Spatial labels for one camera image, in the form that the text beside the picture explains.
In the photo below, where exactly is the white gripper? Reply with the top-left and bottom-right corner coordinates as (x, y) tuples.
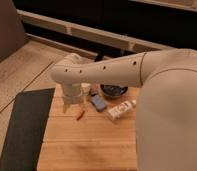
(61, 84), (83, 111)

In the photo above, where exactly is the dark ceramic bowl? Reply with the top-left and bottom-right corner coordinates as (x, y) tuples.
(100, 84), (128, 98)

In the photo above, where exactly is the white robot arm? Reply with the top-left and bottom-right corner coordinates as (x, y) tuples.
(51, 49), (197, 171)

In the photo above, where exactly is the white paper cup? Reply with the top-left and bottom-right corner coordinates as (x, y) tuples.
(81, 83), (91, 96)

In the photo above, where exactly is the orange carrot toy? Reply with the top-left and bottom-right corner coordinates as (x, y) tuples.
(76, 109), (85, 120)

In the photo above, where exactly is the blue sponge block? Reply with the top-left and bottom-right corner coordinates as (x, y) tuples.
(90, 95), (107, 112)

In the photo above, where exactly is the dark floor mat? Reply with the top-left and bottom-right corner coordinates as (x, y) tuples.
(0, 88), (54, 171)

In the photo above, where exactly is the white packaged bottle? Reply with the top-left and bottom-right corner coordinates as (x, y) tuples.
(108, 100), (136, 120)

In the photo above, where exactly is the grey sofa corner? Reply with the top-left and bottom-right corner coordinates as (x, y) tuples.
(0, 0), (28, 62)

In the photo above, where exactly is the wooden shelf rail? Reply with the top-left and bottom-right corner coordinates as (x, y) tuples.
(17, 10), (170, 53)

